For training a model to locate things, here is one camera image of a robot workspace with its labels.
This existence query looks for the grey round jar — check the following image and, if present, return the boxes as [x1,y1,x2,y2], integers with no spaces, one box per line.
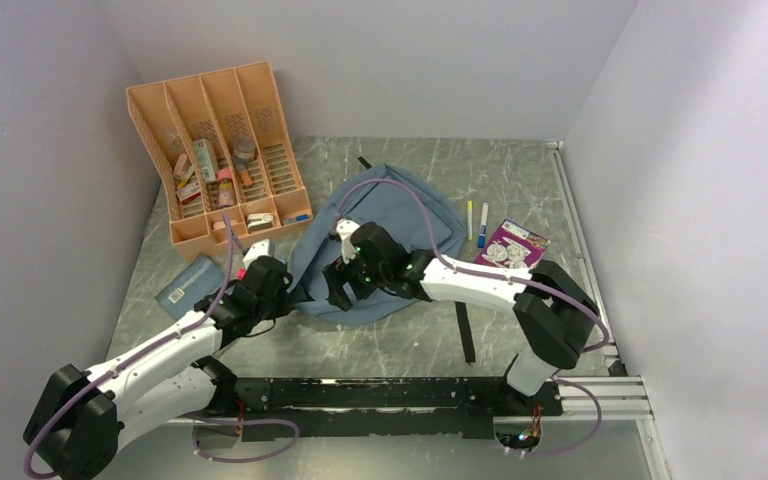
[232,137,257,163]

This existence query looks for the white marker blue cap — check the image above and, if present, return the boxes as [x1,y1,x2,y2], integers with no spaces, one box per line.
[477,201,489,249]

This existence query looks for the red white small box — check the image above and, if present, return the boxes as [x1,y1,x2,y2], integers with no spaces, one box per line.
[175,181,202,205]

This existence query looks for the tall white carton box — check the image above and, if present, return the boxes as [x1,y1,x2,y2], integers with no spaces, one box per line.
[192,138,219,183]

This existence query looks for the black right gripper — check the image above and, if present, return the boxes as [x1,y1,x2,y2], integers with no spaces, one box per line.
[321,249,390,312]

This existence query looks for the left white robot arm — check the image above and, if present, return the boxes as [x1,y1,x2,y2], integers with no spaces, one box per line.
[23,250,292,479]

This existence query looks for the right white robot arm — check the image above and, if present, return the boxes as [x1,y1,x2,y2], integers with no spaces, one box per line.
[322,219,600,414]

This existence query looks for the white marker yellow cap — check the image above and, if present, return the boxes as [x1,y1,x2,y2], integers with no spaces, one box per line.
[466,200,474,241]

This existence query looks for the blue grey notebook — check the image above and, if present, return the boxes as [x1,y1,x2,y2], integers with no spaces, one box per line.
[155,254,224,320]

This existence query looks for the white stapler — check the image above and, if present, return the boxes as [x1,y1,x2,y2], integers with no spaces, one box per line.
[246,212,275,234]

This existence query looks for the blue grey student backpack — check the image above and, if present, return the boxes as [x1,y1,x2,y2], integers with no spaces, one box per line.
[289,164,467,326]

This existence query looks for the purple picture book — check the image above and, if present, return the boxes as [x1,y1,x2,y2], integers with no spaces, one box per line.
[474,219,551,269]

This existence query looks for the peach plastic file organizer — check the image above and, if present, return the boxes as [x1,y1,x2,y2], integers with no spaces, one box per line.
[126,62,313,260]

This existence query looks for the black mounting base rail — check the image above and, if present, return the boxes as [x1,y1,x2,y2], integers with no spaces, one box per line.
[170,374,564,444]

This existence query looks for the pink capped glue bottle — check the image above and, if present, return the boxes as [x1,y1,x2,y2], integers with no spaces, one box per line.
[216,167,237,209]

